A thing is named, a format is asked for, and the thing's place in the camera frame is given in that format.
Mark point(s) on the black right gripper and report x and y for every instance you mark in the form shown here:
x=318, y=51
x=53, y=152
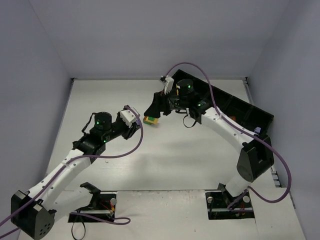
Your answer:
x=158, y=101

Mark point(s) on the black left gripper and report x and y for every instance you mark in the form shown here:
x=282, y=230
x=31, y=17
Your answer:
x=129, y=132

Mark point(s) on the green yellow brown lego stack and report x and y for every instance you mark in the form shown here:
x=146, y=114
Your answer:
x=150, y=120

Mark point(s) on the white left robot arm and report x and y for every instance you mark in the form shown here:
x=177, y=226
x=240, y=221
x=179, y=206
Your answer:
x=35, y=211

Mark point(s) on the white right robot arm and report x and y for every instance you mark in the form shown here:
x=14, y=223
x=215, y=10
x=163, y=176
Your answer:
x=254, y=157

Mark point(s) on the black compartment sorting tray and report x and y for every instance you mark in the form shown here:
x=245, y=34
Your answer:
x=246, y=114

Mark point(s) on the lavender lego in tray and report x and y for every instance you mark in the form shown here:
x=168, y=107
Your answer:
x=257, y=130

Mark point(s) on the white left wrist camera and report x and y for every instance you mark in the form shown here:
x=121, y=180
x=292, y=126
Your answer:
x=129, y=115

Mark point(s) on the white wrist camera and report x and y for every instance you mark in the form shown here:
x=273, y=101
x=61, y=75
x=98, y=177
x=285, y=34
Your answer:
x=129, y=115
x=168, y=82

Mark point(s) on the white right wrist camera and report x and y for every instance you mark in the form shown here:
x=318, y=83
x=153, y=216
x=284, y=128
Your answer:
x=168, y=82

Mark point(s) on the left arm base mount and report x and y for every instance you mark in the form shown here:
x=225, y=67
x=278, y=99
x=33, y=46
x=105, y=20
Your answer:
x=104, y=209

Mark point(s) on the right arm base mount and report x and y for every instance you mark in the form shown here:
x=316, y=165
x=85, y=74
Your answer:
x=222, y=206

